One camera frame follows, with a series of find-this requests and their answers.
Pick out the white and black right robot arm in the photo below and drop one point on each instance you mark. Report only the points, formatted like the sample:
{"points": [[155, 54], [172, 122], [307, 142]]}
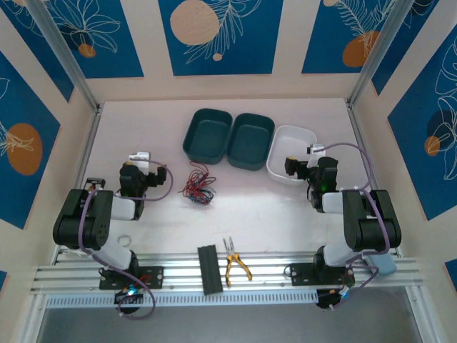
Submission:
{"points": [[375, 221]]}

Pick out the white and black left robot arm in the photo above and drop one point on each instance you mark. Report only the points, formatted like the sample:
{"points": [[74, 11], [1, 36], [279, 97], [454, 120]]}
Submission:
{"points": [[89, 221]]}

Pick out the white plastic bin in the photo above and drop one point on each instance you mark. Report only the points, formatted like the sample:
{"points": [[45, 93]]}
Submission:
{"points": [[285, 143]]}

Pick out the teal plastic bin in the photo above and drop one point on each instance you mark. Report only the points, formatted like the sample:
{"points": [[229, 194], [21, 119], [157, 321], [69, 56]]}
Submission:
{"points": [[248, 143], [207, 139]]}

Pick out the light blue case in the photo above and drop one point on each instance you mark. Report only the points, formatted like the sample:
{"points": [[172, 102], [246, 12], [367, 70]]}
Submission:
{"points": [[383, 266]]}

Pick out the black ribbed block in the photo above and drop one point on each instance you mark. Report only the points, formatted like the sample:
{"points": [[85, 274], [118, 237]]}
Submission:
{"points": [[210, 271]]}

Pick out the small black circuit board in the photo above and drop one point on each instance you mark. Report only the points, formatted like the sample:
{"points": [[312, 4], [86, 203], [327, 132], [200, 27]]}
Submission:
{"points": [[332, 296], [128, 293]]}

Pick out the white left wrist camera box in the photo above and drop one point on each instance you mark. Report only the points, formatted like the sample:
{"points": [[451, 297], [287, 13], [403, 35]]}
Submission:
{"points": [[141, 158]]}

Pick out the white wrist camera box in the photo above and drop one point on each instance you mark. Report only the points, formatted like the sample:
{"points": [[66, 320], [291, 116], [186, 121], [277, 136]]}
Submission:
{"points": [[141, 158], [317, 149]]}

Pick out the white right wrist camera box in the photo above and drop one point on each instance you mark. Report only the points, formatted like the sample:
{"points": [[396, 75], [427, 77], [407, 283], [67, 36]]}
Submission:
{"points": [[317, 149]]}

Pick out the aluminium side rail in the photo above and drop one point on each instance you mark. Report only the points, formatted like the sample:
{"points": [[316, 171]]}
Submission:
{"points": [[356, 125], [90, 143]]}

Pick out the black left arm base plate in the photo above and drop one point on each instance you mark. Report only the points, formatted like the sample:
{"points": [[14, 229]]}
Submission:
{"points": [[157, 277]]}

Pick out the aluminium rail beam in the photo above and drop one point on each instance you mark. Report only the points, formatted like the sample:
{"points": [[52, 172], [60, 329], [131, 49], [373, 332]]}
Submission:
{"points": [[267, 264]]}

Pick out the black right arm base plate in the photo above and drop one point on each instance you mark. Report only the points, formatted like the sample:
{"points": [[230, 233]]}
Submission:
{"points": [[301, 275]]}

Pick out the aluminium frame post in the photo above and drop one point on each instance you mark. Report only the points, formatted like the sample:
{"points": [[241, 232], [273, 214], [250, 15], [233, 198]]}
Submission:
{"points": [[376, 53], [64, 53]]}

